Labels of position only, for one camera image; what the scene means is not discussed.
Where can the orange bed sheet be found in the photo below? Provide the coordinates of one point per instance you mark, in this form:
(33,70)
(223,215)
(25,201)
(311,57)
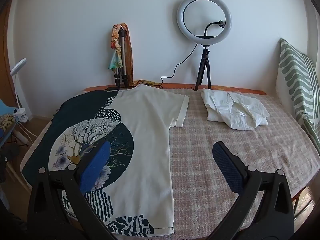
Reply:
(225,88)

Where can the white desk lamp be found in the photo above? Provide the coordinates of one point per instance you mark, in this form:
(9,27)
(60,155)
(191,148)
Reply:
(18,66)

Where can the leopard print cloth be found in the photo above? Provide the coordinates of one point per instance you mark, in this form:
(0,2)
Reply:
(6,122)

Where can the orange brown scarf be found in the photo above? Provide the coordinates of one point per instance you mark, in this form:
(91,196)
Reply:
(129,55)

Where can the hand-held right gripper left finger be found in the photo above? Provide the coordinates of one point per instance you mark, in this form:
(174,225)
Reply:
(96,165)

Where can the light blue chair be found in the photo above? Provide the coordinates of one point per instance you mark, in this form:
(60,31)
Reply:
(6,107)

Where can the black gooseneck phone holder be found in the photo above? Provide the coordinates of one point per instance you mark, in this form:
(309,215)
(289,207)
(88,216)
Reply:
(208,27)

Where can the wooden door panel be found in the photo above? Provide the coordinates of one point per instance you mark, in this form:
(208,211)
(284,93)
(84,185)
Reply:
(3,62)

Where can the pink plaid blanket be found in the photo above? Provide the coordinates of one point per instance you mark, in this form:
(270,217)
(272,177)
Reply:
(212,155)

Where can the colourful patterned scarf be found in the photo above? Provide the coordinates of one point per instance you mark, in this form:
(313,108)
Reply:
(115,57)

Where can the green striped pillow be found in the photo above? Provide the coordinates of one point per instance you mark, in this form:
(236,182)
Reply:
(297,80)

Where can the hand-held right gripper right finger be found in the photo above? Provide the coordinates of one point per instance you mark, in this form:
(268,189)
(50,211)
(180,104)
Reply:
(226,166)

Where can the cream t-shirt with tree print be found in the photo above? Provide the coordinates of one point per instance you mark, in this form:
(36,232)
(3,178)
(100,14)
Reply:
(150,142)

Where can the silver folded tripod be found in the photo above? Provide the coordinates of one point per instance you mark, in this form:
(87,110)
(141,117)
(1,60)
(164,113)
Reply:
(123,55)

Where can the white folded shirt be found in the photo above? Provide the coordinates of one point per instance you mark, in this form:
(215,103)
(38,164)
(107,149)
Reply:
(232,110)

